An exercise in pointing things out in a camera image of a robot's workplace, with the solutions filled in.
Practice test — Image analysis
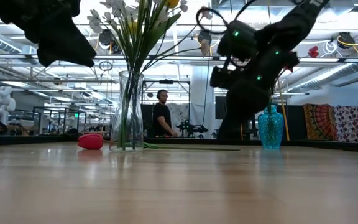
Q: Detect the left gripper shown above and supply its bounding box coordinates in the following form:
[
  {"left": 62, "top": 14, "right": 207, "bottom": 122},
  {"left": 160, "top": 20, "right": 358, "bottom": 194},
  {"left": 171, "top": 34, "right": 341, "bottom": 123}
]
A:
[{"left": 0, "top": 0, "right": 97, "bottom": 68}]

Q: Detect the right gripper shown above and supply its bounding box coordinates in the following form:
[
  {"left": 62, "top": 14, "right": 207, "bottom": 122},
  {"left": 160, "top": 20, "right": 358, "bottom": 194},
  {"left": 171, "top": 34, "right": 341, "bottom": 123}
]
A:
[{"left": 218, "top": 74, "right": 272, "bottom": 139}]

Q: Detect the white artificial flower bunch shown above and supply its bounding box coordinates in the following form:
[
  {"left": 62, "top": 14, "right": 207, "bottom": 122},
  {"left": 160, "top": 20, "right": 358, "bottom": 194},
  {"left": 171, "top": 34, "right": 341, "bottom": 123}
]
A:
[
  {"left": 116, "top": 0, "right": 213, "bottom": 150},
  {"left": 87, "top": 0, "right": 155, "bottom": 150}
]

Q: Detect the blue glass vase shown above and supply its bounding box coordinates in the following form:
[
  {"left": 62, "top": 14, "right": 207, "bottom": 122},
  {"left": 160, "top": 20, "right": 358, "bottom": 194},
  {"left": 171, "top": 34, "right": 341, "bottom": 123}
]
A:
[{"left": 257, "top": 104, "right": 285, "bottom": 150}]

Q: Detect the clear glass vase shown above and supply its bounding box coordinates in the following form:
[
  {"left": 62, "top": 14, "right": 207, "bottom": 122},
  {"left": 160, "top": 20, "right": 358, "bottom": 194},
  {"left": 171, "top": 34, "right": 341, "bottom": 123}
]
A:
[{"left": 109, "top": 70, "right": 145, "bottom": 153}]

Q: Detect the black monitor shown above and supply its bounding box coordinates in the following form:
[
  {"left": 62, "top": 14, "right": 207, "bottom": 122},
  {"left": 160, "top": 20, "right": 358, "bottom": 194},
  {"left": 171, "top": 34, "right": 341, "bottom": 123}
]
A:
[{"left": 214, "top": 95, "right": 229, "bottom": 121}]

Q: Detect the white building column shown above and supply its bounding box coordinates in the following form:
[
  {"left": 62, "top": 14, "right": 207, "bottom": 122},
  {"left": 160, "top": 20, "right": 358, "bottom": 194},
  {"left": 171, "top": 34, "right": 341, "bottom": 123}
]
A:
[{"left": 190, "top": 65, "right": 216, "bottom": 138}]

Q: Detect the white floral cloth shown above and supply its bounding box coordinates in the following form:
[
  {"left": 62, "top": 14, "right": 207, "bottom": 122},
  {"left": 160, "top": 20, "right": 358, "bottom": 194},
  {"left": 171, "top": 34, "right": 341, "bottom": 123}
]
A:
[{"left": 168, "top": 102, "right": 192, "bottom": 137}]

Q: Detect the person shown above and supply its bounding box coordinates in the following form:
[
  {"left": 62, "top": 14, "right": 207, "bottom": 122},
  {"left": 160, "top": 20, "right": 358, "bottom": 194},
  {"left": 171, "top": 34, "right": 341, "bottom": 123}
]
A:
[{"left": 152, "top": 89, "right": 179, "bottom": 138}]

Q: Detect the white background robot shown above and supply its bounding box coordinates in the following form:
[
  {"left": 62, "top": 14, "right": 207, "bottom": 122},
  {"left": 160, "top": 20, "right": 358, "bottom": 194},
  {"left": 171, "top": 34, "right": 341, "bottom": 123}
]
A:
[{"left": 0, "top": 86, "right": 17, "bottom": 126}]

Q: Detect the orange mandala cloth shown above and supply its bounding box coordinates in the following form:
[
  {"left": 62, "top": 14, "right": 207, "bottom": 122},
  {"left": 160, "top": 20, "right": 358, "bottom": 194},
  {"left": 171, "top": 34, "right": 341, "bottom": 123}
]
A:
[{"left": 303, "top": 103, "right": 338, "bottom": 141}]

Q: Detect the white purple patterned cloth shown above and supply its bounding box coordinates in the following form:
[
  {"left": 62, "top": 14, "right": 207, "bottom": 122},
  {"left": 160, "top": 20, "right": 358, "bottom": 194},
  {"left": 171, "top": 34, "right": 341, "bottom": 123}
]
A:
[{"left": 333, "top": 105, "right": 358, "bottom": 144}]

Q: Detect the black ceiling cable reel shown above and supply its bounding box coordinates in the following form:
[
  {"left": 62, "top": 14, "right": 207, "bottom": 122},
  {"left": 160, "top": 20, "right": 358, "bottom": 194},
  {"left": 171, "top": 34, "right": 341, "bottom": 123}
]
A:
[
  {"left": 98, "top": 28, "right": 122, "bottom": 55},
  {"left": 196, "top": 29, "right": 213, "bottom": 47},
  {"left": 336, "top": 30, "right": 356, "bottom": 50}
]

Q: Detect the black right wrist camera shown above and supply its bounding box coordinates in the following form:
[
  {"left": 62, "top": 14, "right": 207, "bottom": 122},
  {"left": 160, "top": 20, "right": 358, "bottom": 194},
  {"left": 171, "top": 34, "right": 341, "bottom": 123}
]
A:
[{"left": 209, "top": 65, "right": 230, "bottom": 90}]

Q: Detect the black background workstation frame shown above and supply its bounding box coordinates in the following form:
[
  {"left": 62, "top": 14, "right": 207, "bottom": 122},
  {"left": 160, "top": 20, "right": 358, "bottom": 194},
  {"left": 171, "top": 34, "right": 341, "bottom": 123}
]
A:
[{"left": 141, "top": 79, "right": 191, "bottom": 103}]

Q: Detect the black aluminium table frame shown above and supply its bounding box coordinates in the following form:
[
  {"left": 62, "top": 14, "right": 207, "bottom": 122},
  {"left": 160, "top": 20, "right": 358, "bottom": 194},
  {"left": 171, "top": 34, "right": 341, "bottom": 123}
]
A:
[{"left": 0, "top": 133, "right": 358, "bottom": 154}]

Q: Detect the black looped gripper cable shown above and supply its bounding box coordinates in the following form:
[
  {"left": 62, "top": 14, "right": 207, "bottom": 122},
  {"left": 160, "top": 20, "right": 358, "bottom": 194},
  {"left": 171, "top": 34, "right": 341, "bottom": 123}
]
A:
[{"left": 196, "top": 6, "right": 229, "bottom": 35}]

